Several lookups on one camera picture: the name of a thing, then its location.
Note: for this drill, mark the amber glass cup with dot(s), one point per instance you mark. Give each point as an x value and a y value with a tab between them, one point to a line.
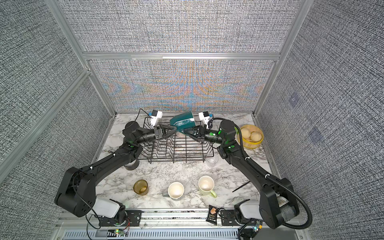
141	187

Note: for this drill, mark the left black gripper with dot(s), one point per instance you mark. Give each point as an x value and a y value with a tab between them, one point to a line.
158	133

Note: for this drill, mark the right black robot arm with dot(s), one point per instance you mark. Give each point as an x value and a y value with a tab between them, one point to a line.
278	202

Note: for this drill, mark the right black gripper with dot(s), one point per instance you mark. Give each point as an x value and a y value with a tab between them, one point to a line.
202	131

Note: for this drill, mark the light green ceramic mug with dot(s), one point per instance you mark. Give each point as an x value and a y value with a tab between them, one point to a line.
206	186

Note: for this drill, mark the yellow bowl with green handle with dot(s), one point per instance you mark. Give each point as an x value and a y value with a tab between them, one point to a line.
247	143

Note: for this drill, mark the dark green ceramic mug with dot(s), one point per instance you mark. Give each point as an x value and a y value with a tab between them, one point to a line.
183	121

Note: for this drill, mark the clear glass cup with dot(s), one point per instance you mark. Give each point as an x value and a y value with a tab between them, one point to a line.
212	162

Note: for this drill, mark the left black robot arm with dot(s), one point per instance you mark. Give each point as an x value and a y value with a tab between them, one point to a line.
77	191

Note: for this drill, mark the round bread bun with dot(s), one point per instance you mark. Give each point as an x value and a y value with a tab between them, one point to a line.
246	133
256	137

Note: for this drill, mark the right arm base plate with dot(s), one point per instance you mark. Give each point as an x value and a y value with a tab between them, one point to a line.
228	218

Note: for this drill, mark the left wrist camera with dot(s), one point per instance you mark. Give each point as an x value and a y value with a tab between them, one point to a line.
155	116

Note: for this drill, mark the white grey ceramic mug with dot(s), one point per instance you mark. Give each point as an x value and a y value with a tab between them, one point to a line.
175	191

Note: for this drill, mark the black stirring stick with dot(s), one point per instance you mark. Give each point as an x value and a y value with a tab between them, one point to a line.
243	185

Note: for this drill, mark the black snack packet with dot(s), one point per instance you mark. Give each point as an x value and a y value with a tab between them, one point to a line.
212	215

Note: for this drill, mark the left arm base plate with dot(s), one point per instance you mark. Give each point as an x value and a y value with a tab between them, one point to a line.
132	218

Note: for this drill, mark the black wire dish rack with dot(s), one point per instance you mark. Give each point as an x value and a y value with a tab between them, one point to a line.
178	148

